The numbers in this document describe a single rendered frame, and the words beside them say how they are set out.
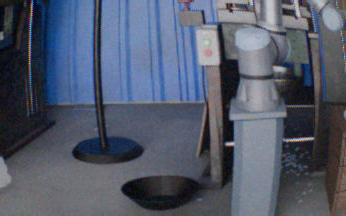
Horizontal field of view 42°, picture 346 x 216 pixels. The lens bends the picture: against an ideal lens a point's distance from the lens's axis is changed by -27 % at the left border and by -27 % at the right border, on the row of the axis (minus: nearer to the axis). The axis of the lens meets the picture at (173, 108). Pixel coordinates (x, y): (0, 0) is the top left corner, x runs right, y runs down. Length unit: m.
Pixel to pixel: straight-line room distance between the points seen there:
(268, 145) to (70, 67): 2.46
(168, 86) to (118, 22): 0.55
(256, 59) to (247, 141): 0.23
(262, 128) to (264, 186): 0.19
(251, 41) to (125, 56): 2.20
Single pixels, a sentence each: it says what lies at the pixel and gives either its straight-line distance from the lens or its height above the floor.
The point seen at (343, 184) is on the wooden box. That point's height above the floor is 0.14.
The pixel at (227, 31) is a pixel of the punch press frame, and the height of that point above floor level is 0.61.
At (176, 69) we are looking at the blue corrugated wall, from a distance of 3.67.
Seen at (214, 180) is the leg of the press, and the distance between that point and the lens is 2.28.
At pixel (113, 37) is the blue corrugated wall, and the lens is 3.76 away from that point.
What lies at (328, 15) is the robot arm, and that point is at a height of 0.78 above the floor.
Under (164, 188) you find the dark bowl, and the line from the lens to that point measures 2.26.
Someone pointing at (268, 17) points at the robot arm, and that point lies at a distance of 1.71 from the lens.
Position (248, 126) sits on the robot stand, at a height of 0.41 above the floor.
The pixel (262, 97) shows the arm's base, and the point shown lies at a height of 0.49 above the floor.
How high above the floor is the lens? 0.85
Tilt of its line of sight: 13 degrees down
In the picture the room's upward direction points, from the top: 4 degrees counter-clockwise
